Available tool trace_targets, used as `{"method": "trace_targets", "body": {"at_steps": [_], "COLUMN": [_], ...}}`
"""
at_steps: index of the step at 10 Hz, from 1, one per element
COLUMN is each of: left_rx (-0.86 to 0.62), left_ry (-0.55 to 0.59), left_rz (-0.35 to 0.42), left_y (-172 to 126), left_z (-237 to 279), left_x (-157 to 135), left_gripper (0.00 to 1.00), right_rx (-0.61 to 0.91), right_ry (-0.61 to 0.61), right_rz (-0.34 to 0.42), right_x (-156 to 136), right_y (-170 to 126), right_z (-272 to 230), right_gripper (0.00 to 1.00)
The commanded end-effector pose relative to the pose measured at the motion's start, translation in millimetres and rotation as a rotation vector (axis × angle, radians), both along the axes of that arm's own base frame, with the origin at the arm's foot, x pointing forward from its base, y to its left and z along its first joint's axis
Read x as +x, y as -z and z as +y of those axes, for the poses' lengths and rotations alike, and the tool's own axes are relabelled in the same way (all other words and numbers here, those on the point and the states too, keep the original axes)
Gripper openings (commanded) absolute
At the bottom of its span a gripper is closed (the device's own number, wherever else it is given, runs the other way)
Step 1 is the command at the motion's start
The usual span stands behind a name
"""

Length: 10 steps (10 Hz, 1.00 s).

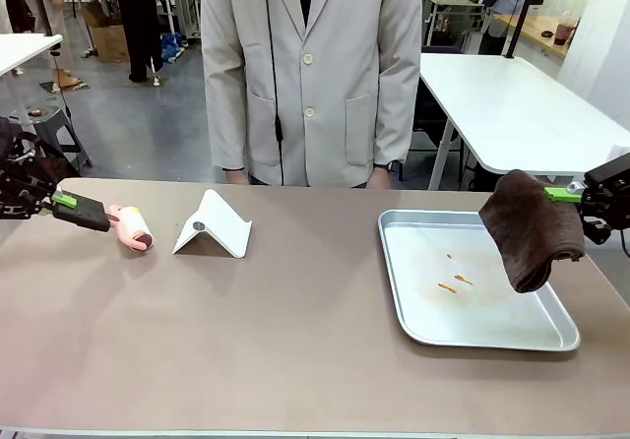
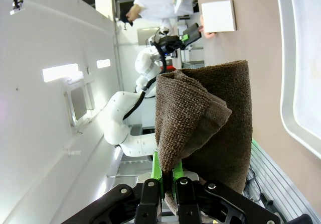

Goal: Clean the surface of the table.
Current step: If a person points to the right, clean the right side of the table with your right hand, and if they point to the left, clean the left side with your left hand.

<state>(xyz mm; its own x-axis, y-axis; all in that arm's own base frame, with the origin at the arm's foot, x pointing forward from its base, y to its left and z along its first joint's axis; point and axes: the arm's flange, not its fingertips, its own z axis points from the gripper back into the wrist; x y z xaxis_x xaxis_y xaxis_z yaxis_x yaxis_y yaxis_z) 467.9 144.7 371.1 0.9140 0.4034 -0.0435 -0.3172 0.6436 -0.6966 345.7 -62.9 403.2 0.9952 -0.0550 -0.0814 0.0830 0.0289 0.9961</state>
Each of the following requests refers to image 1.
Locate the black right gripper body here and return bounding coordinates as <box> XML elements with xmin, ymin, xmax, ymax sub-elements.
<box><xmin>585</xmin><ymin>152</ymin><xmax>630</xmax><ymax>223</ymax></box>

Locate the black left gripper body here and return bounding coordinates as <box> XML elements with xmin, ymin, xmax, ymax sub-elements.
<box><xmin>0</xmin><ymin>160</ymin><xmax>31</xmax><ymax>204</ymax></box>

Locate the pink lint roller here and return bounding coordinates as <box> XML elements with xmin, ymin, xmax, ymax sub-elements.
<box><xmin>106</xmin><ymin>204</ymin><xmax>155</xmax><ymax>253</ymax></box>

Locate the brown towel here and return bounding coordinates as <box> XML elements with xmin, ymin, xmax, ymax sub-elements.
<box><xmin>478</xmin><ymin>169</ymin><xmax>587</xmax><ymax>295</ymax></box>

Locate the person's left forearm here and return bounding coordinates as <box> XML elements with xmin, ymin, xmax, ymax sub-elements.
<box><xmin>373</xmin><ymin>79</ymin><xmax>422</xmax><ymax>169</ymax></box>

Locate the person's right forearm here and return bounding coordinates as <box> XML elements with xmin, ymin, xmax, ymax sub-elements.
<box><xmin>205</xmin><ymin>79</ymin><xmax>250</xmax><ymax>172</ymax></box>

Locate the person's left hand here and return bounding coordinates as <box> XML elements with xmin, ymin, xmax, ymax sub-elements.
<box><xmin>366</xmin><ymin>165</ymin><xmax>393</xmax><ymax>189</ymax></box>

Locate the dark brown bag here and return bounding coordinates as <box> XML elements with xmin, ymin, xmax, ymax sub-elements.
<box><xmin>29</xmin><ymin>148</ymin><xmax>80</xmax><ymax>182</ymax></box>

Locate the grey metal stool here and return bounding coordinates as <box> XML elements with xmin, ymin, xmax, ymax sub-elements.
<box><xmin>9</xmin><ymin>106</ymin><xmax>93</xmax><ymax>169</ymax></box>

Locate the large white table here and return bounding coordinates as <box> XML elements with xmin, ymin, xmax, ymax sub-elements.
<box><xmin>417</xmin><ymin>52</ymin><xmax>630</xmax><ymax>192</ymax></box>

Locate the small white table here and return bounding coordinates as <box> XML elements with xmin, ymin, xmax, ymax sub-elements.
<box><xmin>0</xmin><ymin>32</ymin><xmax>64</xmax><ymax>79</ymax></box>

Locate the white folded roller stand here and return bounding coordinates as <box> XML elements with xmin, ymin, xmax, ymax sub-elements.
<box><xmin>170</xmin><ymin>188</ymin><xmax>253</xmax><ymax>260</ymax></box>

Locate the wooden workbench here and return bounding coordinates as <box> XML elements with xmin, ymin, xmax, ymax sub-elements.
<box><xmin>494</xmin><ymin>13</ymin><xmax>575</xmax><ymax>59</ymax></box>

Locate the cardboard box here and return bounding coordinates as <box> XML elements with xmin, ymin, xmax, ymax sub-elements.
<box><xmin>81</xmin><ymin>3</ymin><xmax>130</xmax><ymax>64</ymax></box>

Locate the bystander in beige trousers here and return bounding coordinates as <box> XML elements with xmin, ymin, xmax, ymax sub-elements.
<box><xmin>19</xmin><ymin>0</ymin><xmax>93</xmax><ymax>94</ymax></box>

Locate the silver metal tray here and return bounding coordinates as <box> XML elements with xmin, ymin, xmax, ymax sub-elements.
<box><xmin>377</xmin><ymin>208</ymin><xmax>582</xmax><ymax>352</ymax></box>

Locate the black stand pole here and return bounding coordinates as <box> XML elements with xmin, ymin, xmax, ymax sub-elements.
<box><xmin>504</xmin><ymin>0</ymin><xmax>537</xmax><ymax>60</ymax></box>

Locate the blue bag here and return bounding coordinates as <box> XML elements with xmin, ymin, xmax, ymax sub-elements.
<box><xmin>160</xmin><ymin>32</ymin><xmax>187</xmax><ymax>65</ymax></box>

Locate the bystander in black trousers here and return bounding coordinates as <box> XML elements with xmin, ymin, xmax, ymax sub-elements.
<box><xmin>110</xmin><ymin>0</ymin><xmax>163</xmax><ymax>85</ymax></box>

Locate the grey desk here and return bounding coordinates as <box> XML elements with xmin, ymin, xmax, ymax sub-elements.
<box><xmin>421</xmin><ymin>0</ymin><xmax>486</xmax><ymax>54</ymax></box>

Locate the person in beige jacket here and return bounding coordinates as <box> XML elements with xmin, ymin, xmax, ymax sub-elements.
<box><xmin>200</xmin><ymin>0</ymin><xmax>423</xmax><ymax>189</ymax></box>

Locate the black cable on jacket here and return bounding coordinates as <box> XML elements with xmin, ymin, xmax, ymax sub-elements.
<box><xmin>263</xmin><ymin>0</ymin><xmax>286</xmax><ymax>187</ymax></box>

